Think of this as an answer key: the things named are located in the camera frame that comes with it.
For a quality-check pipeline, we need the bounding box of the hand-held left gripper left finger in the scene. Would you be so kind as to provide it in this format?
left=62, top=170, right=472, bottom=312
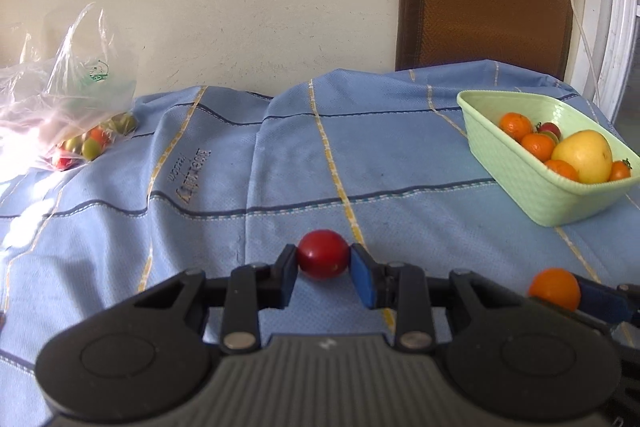
left=135, top=244, right=301, bottom=353

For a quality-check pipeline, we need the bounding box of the pile of small mixed tomatoes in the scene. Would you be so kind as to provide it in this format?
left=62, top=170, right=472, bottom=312
left=50, top=113, right=138, bottom=172

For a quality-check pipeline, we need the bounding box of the light green plastic basket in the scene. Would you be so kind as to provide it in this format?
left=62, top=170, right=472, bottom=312
left=456, top=90, right=640, bottom=228

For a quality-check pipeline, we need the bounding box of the large yellow grapefruit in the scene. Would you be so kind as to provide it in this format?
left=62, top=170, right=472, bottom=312
left=551, top=130, right=614, bottom=184

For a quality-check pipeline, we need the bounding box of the blue checked tablecloth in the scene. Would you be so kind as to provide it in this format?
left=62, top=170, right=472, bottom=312
left=0, top=59, right=640, bottom=427

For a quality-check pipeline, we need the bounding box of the clear plastic bag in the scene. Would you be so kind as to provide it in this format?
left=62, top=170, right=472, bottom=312
left=0, top=2, right=141, bottom=172

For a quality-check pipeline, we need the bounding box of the white door frame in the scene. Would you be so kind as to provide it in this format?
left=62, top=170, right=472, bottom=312
left=570, top=0, right=640, bottom=122

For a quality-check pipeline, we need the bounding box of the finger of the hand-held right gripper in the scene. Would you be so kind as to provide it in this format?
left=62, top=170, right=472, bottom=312
left=575, top=274, right=640, bottom=333

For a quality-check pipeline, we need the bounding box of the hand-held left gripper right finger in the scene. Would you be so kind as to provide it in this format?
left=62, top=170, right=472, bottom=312
left=350, top=243, right=523, bottom=353

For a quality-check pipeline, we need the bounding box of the large red tomato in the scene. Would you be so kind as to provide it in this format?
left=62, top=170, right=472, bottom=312
left=297, top=229, right=350, bottom=280

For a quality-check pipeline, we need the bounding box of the orange mandarin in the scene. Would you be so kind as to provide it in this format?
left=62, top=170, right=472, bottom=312
left=520, top=133, right=557, bottom=162
left=528, top=268, right=582, bottom=312
left=499, top=113, right=535, bottom=142
left=544, top=159, right=580, bottom=182

